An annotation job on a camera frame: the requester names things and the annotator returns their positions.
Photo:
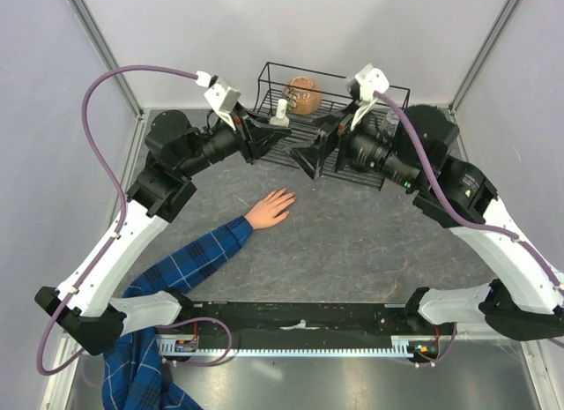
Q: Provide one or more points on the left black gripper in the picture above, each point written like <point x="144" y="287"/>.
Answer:
<point x="258" y="137"/>

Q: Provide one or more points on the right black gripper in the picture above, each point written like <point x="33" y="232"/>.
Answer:
<point x="333" y="129"/>

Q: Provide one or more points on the nail polish bottle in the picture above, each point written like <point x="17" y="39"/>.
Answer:
<point x="282" y="121"/>

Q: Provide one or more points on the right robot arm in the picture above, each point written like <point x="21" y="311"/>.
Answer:
<point x="524" y="301"/>

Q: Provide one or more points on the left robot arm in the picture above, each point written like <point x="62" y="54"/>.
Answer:
<point x="84" y="304"/>

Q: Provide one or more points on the blue plaid sleeve forearm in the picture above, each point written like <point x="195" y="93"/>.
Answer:
<point x="133" y="378"/>

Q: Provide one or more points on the mannequin hand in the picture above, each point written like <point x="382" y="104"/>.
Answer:
<point x="271" y="210"/>

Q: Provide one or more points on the brown ceramic bowl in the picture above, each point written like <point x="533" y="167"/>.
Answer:
<point x="303" y="96"/>

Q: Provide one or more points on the clear glass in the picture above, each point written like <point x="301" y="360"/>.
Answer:
<point x="390" y="123"/>

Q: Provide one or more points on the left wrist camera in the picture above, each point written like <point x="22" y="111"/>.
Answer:
<point x="222" y="98"/>

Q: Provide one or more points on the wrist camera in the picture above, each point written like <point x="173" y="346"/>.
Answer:
<point x="222" y="98"/>
<point x="362" y="87"/>

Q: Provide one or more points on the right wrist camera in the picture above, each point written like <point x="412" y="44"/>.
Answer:
<point x="362" y="87"/>

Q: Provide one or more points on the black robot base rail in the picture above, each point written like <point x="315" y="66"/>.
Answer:
<point x="299" y="329"/>

